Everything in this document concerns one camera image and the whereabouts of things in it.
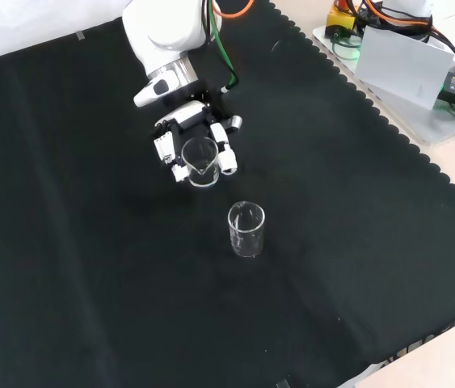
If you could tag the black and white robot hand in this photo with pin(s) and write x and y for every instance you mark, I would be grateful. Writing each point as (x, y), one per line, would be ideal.
(186, 115)

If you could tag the small clear glass beaker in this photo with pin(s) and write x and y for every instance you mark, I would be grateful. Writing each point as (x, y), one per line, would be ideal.
(200, 182)

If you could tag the tall clear glass beaker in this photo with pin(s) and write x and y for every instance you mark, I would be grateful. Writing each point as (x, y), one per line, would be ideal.
(247, 251)

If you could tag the thin white thread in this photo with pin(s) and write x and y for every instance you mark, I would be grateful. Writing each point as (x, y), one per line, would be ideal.
(274, 45)

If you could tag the clear tape piece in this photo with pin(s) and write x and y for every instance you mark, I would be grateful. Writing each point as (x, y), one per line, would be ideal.
(80, 35)
(283, 384)

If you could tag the black cloth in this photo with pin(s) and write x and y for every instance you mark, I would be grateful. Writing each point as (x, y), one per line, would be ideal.
(89, 242)

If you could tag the yellow stop button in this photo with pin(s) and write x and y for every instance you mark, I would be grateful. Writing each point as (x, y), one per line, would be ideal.
(338, 18)

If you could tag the white folded card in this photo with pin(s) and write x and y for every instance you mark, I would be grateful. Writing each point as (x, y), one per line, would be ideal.
(401, 60)

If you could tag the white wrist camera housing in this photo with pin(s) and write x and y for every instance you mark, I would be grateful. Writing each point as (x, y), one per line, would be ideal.
(158, 87)

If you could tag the grey metal base plate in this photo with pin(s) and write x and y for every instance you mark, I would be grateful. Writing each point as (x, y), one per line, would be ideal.
(413, 121)

